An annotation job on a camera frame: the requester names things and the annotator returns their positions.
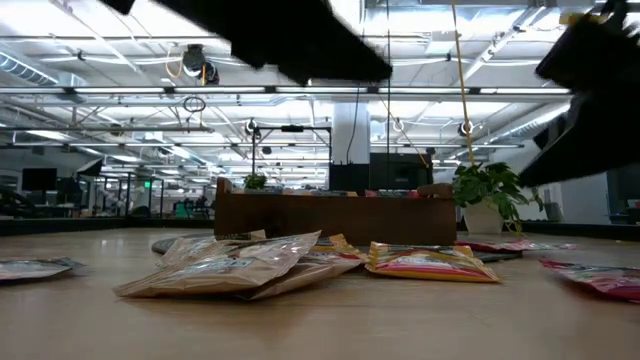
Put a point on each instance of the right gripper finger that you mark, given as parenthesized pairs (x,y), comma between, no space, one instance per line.
(600,140)

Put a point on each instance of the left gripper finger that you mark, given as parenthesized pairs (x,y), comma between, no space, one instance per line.
(280,35)

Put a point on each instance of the orange tea packet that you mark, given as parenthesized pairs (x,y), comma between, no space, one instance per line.
(430,262)
(350,193)
(340,245)

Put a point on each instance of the wooden three-compartment tray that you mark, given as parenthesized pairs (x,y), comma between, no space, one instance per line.
(350,217)

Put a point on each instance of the grey bin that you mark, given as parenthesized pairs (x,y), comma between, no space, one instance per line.
(552,211)

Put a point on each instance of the potted green plant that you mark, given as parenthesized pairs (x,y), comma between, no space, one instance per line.
(487,182)

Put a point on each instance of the small distant green plant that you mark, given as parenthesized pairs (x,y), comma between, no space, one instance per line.
(255,181)

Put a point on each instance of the black box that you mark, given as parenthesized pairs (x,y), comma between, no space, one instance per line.
(349,177)

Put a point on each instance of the long ceiling light strip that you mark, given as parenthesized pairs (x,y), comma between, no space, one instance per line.
(120,90)

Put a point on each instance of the large black screen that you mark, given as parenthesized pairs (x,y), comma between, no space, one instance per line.
(400,172)

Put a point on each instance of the round grey placemat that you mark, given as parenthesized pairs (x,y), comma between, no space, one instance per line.
(165,246)

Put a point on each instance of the black monitor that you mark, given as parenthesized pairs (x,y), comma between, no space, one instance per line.
(39,179)

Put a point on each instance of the black rig frame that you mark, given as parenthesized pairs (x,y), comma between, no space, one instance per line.
(292,128)

